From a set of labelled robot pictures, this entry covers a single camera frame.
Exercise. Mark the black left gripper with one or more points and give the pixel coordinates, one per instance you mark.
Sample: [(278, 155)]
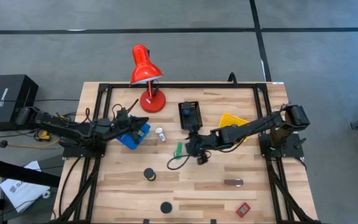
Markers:
[(123, 126)]

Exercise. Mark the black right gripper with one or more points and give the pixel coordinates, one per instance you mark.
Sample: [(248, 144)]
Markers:
[(202, 144)]

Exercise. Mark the blue sand hourglass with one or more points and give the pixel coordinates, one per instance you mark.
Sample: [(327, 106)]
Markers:
[(186, 107)]

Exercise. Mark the black wristwatch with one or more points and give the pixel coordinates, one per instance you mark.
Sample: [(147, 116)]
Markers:
[(232, 182)]

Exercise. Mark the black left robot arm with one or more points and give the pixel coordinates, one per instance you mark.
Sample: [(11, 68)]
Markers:
[(57, 124)]

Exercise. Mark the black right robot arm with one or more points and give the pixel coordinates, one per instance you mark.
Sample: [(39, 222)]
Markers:
[(253, 126)]

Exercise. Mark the blue plastic basket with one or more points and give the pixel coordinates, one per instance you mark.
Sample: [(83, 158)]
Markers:
[(127, 142)]

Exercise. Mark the black plastic basket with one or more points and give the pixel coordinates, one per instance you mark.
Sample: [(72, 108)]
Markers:
[(197, 118)]

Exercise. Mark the yellow plastic basket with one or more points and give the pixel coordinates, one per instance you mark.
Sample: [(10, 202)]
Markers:
[(228, 120)]

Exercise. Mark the red desk lamp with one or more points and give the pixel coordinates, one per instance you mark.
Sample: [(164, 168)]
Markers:
[(145, 70)]

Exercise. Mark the black cardboard box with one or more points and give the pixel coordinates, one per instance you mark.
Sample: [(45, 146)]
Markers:
[(11, 93)]

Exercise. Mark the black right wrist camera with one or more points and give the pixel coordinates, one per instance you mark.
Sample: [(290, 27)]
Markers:
[(202, 160)]

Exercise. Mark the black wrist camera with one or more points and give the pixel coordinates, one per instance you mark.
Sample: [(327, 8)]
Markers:
[(122, 112), (202, 160)]

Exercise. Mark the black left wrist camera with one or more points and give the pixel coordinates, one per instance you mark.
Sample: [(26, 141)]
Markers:
[(122, 112)]

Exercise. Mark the black metal table frame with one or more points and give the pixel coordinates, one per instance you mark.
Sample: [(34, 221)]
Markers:
[(182, 85)]

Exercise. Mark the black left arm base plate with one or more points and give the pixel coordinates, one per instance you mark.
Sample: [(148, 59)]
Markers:
[(73, 152)]

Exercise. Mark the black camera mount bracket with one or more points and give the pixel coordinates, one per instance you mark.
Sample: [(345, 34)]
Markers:
[(213, 221), (146, 221)]

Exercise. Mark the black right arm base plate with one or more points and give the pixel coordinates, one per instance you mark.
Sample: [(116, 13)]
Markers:
[(294, 152)]

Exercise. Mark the black workstation frame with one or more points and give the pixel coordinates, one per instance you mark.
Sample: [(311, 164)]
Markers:
[(17, 172)]

